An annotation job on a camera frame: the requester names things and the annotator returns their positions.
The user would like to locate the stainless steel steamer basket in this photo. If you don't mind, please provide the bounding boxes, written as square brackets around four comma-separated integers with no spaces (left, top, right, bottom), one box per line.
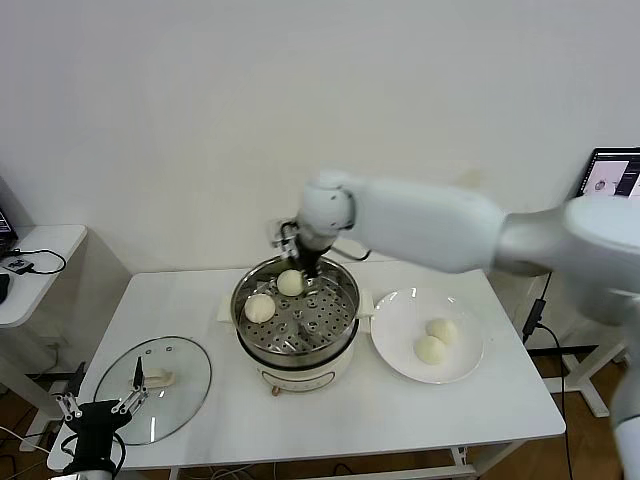
[230,253,360,365]

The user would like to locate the white steamed baozi bun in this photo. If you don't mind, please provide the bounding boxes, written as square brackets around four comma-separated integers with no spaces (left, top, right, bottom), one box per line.
[425,318,459,346]
[276,269,306,297]
[413,335,448,366]
[243,293,277,324]

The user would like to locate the black cable with adapter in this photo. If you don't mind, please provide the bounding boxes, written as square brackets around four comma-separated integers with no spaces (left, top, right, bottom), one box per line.
[521,272,576,480]

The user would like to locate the black looped cable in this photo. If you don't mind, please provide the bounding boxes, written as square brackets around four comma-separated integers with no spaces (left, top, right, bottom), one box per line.
[14,248,67,276]

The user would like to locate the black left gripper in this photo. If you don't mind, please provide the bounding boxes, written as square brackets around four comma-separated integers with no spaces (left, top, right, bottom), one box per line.
[53,355,150,466]

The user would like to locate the white side table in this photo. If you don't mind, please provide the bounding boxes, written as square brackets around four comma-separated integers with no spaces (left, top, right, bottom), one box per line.
[529,272,631,420]
[0,224,89,441]

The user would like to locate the glass lid with cream handle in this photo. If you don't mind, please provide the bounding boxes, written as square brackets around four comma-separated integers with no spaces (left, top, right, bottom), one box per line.
[93,336,213,447]

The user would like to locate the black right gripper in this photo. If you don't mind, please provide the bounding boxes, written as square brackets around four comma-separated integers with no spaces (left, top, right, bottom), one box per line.
[288,233,332,291]

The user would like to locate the white floor cable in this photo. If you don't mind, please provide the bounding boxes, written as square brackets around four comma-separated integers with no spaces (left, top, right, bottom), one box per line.
[0,427,52,457]

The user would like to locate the white round plate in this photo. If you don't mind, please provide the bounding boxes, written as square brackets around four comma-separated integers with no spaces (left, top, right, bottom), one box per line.
[370,287,485,385]

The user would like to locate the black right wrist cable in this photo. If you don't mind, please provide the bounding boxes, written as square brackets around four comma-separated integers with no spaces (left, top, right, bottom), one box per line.
[329,243,374,262]

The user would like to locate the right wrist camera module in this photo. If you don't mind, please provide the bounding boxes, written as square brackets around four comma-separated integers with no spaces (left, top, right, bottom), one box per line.
[269,218,301,261]

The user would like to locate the grey open laptop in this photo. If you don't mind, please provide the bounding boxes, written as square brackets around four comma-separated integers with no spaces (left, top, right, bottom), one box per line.
[574,146,640,201]

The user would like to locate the black open laptop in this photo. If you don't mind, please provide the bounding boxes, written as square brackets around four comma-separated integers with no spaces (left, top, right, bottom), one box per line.
[0,175,20,255]

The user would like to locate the cream electric cooking pot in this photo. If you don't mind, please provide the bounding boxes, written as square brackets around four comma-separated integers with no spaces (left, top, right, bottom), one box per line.
[215,292,375,397]

